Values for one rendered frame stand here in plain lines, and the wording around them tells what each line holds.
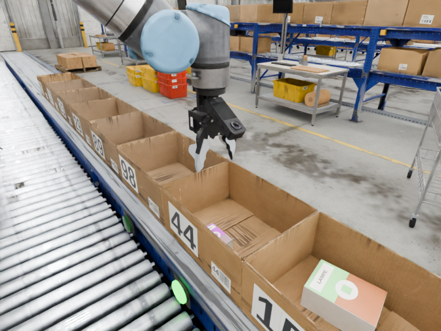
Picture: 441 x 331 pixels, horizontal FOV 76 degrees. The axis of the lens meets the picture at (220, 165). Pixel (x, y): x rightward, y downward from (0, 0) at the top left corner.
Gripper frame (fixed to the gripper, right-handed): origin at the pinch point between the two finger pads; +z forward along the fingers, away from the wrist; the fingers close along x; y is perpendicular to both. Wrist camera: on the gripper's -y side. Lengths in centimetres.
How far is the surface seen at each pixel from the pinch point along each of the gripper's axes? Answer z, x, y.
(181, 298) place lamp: 36.5, 16.2, -3.2
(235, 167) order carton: 14.7, -20.6, 15.8
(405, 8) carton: -40, -446, 139
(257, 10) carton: -43, -447, 431
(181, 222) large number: 19.3, 8.5, 6.9
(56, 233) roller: 43, 38, 59
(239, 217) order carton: 29.0, -14.5, 6.5
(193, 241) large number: 22.3, 8.6, 0.8
